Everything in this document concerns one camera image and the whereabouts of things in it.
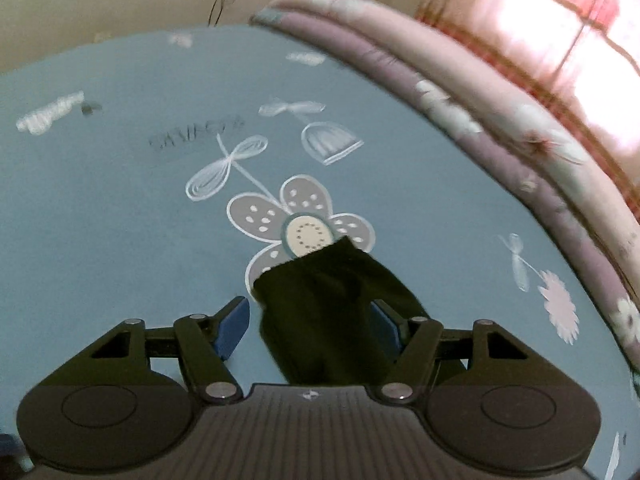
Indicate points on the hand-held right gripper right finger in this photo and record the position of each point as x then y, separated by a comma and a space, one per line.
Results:
390, 327

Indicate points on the pink checked curtain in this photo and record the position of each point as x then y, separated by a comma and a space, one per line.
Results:
550, 35

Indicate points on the folded floral quilt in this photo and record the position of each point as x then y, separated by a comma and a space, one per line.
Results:
450, 75

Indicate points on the bed with blue floral sheet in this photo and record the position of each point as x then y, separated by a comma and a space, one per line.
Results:
125, 210

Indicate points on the black pants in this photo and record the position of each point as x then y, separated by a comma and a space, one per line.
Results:
325, 310

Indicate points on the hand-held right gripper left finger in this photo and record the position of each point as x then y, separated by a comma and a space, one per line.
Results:
232, 329

